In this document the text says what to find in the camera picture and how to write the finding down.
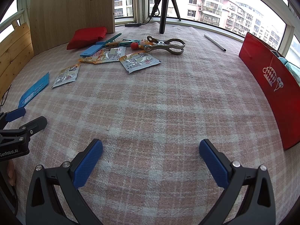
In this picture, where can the person's left hand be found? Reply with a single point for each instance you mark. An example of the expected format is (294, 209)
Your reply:
(11, 172)

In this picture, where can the black tripod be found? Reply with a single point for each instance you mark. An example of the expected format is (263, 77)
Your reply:
(162, 16)

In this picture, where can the red box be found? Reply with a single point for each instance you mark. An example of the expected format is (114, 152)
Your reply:
(264, 79)

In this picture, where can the pink plaid cloth desktop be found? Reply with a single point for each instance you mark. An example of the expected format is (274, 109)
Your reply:
(164, 98)

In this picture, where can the orange snack packet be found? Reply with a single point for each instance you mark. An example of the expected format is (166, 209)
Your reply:
(90, 60)
(66, 73)

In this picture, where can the wooden slat panel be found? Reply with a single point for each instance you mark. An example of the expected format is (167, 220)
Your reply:
(14, 51)

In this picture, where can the apartment buildings outside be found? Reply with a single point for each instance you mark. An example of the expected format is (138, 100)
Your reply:
(211, 4)

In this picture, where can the black power adapter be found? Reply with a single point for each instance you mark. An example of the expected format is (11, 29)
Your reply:
(132, 24)

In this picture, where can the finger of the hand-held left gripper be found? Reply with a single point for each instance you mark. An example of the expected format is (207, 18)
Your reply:
(15, 114)
(35, 124)

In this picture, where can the large metal clip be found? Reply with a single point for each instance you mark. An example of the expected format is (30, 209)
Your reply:
(168, 45)

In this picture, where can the light wooden board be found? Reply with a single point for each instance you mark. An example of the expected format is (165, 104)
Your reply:
(70, 9)

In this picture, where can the teal cloth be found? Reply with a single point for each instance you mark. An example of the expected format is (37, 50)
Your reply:
(289, 65)

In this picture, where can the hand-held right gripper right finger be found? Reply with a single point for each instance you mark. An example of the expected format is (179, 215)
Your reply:
(214, 164)

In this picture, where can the red fabric pouch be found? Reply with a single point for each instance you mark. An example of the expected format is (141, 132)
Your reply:
(85, 37)

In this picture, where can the blue wet wipes packet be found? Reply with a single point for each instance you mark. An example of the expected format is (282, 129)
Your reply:
(34, 91)

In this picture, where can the silver snack packet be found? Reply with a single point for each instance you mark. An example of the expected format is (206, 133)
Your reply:
(138, 62)
(111, 52)

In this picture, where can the white window frame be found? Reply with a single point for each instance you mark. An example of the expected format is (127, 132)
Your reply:
(140, 0)

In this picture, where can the white pen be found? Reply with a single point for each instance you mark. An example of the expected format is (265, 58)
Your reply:
(214, 42)

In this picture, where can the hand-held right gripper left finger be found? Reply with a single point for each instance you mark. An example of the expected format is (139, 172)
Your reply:
(88, 164)

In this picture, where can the small clown toy figure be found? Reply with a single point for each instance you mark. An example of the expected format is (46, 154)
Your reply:
(140, 44)

